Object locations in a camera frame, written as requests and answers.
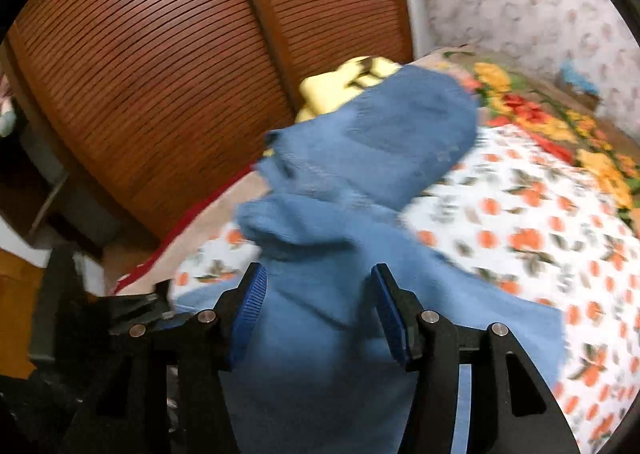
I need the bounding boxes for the yellow garment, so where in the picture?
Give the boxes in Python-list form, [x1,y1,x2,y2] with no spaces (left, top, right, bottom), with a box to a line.
[295,56,402,125]

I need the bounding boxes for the ring-patterned sheer curtain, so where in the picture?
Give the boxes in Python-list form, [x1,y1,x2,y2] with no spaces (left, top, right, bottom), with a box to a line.
[400,0,640,145]

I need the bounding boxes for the red blanket edge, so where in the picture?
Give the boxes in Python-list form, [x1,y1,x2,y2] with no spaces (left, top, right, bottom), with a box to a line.
[114,169,261,295]

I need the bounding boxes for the cardboard box with blue packs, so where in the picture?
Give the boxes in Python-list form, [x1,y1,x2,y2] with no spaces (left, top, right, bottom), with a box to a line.
[557,61,601,99]

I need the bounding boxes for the blue denim pants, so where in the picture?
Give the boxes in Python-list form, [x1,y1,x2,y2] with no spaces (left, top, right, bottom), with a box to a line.
[172,64,568,454]

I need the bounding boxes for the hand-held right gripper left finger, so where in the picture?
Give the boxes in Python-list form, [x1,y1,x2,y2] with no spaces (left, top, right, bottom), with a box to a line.
[60,261,268,454]

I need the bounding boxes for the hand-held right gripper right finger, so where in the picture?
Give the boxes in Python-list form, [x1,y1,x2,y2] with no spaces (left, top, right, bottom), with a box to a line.
[370,263,581,454]

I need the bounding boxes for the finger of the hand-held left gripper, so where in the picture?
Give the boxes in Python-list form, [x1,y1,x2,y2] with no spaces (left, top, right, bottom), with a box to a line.
[107,279,176,335]

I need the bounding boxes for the floral beige blanket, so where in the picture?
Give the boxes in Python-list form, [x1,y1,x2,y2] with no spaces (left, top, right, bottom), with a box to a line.
[415,46,640,235]

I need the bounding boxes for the wooden louvered wardrobe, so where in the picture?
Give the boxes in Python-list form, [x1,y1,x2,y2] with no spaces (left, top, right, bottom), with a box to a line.
[5,0,416,241]

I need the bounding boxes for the orange-print white bedsheet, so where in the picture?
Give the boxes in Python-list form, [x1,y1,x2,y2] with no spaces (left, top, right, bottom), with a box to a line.
[170,124,640,450]

